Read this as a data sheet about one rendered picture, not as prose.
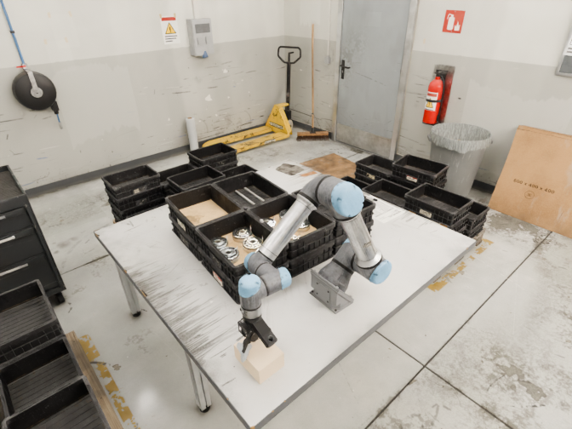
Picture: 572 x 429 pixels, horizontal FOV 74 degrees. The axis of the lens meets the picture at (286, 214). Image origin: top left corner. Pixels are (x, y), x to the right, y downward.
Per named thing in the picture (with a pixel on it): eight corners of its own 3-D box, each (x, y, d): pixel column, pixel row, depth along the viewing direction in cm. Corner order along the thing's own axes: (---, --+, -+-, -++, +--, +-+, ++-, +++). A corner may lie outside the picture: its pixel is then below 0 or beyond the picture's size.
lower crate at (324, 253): (334, 258, 202) (335, 240, 196) (290, 281, 187) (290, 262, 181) (289, 225, 230) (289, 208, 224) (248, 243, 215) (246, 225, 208)
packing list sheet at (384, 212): (407, 211, 243) (407, 210, 242) (386, 224, 230) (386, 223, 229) (366, 193, 264) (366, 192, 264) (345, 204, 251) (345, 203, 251)
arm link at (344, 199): (373, 259, 174) (333, 168, 142) (397, 273, 162) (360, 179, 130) (355, 276, 171) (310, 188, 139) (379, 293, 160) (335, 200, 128)
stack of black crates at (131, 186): (155, 206, 364) (145, 163, 340) (169, 219, 345) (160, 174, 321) (113, 221, 342) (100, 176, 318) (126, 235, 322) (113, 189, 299)
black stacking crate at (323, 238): (335, 241, 197) (336, 223, 191) (290, 263, 182) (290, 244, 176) (289, 210, 224) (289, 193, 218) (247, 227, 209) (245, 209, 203)
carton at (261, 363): (284, 365, 146) (283, 352, 142) (260, 384, 139) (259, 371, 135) (259, 340, 156) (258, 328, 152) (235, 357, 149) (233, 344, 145)
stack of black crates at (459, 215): (460, 249, 299) (474, 200, 275) (441, 265, 282) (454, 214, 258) (416, 228, 325) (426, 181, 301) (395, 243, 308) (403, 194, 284)
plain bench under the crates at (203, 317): (450, 326, 251) (477, 240, 214) (261, 519, 162) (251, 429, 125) (290, 228, 354) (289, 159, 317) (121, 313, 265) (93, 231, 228)
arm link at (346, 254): (341, 265, 182) (357, 242, 183) (361, 277, 171) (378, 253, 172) (328, 254, 174) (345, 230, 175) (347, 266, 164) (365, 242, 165)
